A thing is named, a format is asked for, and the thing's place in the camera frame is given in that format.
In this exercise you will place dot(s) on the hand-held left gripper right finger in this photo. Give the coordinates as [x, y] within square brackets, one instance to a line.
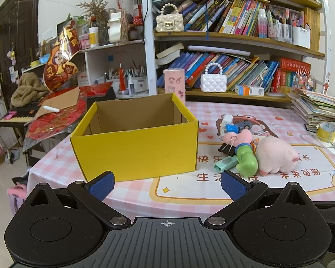
[232, 185]

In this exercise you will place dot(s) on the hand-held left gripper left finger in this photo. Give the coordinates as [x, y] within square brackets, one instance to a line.
[103, 185]

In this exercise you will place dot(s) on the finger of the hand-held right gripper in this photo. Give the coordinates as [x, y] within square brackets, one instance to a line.
[333, 204]

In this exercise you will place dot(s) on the teal mini stapler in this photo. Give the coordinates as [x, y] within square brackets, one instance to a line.
[224, 164]

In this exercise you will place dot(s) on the green plastic toy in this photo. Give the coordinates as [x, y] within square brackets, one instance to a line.
[245, 162]

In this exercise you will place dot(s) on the black binder clip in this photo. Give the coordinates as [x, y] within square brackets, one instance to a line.
[226, 149]

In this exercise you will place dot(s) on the yellow cardboard box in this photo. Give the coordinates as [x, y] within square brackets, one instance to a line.
[134, 156]

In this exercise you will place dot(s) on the pink plush with orange feet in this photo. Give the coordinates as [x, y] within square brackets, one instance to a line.
[243, 136]

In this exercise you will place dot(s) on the pink pig plush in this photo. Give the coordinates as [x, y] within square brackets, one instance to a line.
[276, 156]

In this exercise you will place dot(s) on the small blue toy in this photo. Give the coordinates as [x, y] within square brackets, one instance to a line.
[232, 128]

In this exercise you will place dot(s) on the grey-blue toy car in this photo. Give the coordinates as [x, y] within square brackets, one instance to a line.
[244, 125]

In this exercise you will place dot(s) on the white power adapter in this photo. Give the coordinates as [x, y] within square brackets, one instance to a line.
[226, 120]

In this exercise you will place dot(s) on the yellow patterned tape roll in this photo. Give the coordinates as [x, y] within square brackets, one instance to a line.
[325, 134]

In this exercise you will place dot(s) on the pink checked printed tablecloth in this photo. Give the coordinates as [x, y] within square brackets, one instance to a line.
[170, 187]

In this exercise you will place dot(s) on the red decoration sheets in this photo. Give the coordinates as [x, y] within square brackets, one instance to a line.
[53, 122]

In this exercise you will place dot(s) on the stack of picture books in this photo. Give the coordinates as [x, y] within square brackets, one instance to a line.
[318, 106]

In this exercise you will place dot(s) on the pink backpack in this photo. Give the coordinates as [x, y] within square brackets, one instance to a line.
[16, 198]

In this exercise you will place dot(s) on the white marker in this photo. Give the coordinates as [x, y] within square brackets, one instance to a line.
[50, 109]

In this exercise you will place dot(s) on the orange white blue carton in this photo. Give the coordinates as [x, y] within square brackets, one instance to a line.
[249, 90]

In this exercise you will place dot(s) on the brown cardboard sheet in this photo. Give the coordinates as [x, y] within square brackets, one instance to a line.
[61, 97]

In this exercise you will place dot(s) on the white quilted handbag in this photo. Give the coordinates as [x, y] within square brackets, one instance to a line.
[213, 82]

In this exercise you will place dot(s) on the red white toy rocket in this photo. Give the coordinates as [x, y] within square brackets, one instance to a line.
[122, 81]

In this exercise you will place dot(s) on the bunch of brushes and pens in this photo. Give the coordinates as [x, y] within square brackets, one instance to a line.
[136, 82]

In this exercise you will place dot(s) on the electric keyboard piano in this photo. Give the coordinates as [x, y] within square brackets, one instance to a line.
[19, 115]

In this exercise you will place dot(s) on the cluster of small figurines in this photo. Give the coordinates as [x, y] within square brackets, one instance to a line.
[305, 82]

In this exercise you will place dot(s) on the row of blue books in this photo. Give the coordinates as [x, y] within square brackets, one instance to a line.
[240, 69]

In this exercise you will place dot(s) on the small pink case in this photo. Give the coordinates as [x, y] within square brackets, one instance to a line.
[10, 115]

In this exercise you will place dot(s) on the pink printed box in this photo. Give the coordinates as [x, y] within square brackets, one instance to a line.
[174, 82]

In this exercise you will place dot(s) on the red gold foil balloon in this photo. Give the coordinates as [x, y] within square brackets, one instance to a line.
[58, 72]

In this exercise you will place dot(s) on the brown blanket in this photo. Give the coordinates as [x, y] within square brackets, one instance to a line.
[28, 89]

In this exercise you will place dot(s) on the white cabinet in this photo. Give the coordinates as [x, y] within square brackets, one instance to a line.
[100, 61]

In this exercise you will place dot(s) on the red boxed book set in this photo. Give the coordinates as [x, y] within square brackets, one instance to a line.
[293, 65]

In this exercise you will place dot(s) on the white rolled paper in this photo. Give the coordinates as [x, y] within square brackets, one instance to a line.
[217, 49]

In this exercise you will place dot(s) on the thick old book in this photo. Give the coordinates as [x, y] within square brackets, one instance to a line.
[170, 48]
[167, 60]

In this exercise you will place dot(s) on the white jar yellow label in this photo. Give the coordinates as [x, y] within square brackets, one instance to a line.
[93, 37]

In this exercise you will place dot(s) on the wooden bookshelf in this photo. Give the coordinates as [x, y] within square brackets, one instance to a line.
[234, 36]

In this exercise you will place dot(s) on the white pen holder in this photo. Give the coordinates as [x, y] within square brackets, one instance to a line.
[301, 37]

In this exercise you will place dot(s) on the white wavy vase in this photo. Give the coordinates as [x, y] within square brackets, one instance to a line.
[117, 29]

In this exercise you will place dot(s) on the row of yellow books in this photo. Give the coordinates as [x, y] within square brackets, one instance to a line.
[312, 28]

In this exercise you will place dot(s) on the tall pastel bottle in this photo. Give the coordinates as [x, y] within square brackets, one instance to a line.
[262, 23]

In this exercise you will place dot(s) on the bundle of colourful markers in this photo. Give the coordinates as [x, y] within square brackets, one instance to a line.
[279, 25]

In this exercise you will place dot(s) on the row of colourful books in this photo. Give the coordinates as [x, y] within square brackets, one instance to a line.
[234, 16]

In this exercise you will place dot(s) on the cream quilted handbag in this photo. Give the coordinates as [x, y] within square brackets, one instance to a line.
[170, 22]

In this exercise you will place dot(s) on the dark wooden door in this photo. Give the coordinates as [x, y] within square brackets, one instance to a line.
[16, 33]

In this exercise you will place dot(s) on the dried flowers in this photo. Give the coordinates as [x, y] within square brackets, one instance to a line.
[96, 8]

